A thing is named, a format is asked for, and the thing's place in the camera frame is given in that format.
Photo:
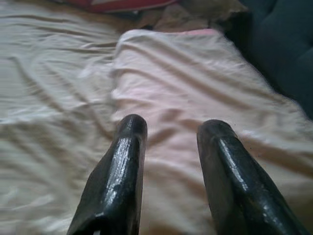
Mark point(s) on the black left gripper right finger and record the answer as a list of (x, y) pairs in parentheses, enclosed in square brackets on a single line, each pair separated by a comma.
[(239, 191)]

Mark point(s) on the grey floral bed sheet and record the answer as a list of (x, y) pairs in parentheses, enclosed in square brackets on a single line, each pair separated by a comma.
[(49, 85)]

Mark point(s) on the red striped bolster pillow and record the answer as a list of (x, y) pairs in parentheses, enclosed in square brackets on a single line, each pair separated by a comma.
[(110, 6)]

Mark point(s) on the beige pillow with pink edge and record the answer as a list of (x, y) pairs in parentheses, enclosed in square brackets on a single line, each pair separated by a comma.
[(183, 73)]

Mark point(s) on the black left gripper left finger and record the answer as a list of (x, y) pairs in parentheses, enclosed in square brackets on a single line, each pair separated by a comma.
[(112, 183)]

